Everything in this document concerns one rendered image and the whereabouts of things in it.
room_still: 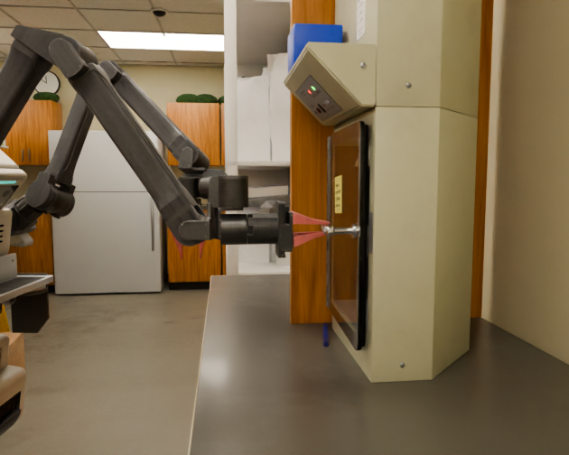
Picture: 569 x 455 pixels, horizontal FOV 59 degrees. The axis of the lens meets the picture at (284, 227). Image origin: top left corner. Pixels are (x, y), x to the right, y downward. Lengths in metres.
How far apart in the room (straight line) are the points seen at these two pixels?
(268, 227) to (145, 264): 4.97
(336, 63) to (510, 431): 0.61
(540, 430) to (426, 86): 0.55
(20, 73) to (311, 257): 0.71
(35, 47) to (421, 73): 0.67
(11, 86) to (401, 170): 0.71
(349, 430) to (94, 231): 5.28
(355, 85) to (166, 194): 0.38
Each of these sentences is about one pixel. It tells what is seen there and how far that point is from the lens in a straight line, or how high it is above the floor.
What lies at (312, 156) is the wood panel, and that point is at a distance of 1.21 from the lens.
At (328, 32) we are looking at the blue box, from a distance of 1.09.
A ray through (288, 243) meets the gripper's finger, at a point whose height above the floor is 1.18.
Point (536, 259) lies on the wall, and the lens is 1.24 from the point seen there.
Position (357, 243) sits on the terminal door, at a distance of 0.88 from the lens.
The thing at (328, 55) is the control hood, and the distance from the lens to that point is 0.86.
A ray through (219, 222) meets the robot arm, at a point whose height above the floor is 1.21.
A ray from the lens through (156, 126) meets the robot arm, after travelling 1.37.
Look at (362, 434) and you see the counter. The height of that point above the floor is 0.94.
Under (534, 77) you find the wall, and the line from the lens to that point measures 1.28.
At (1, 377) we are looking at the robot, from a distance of 1.48.
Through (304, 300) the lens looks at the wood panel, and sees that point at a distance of 1.24.
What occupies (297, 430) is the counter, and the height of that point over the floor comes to 0.94.
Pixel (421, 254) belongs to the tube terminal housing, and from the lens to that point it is 0.89.
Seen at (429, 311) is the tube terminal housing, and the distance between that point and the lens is 0.92.
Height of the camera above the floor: 1.29
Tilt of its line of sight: 6 degrees down
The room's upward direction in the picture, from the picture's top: straight up
